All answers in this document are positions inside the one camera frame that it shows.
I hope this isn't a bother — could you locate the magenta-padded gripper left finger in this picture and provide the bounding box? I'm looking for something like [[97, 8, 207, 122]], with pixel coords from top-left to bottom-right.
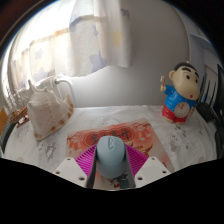
[[53, 144, 99, 188]]

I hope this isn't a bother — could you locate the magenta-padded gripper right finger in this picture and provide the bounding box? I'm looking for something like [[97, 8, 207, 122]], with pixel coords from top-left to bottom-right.
[[124, 144, 172, 188]]

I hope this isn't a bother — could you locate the light blue computer mouse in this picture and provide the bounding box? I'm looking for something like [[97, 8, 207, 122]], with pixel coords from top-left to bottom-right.
[[95, 134, 128, 180]]

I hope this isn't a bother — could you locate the red cartoon print mouse pad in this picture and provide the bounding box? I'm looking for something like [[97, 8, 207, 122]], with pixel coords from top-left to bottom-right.
[[65, 117, 175, 189]]

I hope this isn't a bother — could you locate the white printed tablecloth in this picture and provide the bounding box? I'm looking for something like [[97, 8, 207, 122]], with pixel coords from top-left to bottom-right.
[[0, 104, 221, 191]]

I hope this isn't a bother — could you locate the large white conch shell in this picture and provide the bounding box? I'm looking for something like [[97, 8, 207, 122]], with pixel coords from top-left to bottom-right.
[[26, 79, 75, 141]]

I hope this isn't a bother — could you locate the white curved furniture back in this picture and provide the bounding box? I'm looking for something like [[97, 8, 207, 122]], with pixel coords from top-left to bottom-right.
[[54, 64, 174, 108]]

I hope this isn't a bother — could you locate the cartoon boy figurine clock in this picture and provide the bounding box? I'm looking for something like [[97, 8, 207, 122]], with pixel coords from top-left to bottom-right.
[[160, 61, 201, 125]]

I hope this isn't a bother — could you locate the wooden model sailing ship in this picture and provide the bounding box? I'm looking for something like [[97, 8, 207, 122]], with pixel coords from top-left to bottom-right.
[[3, 84, 31, 128]]

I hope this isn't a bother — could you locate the black remote control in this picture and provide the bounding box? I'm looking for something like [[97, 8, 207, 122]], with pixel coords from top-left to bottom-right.
[[0, 121, 16, 153]]

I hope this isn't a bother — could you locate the white star print curtain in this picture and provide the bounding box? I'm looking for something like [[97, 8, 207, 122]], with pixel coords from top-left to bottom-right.
[[6, 0, 133, 91]]

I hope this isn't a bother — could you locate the white shelf unit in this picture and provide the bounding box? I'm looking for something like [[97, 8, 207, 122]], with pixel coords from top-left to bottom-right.
[[188, 29, 221, 84]]

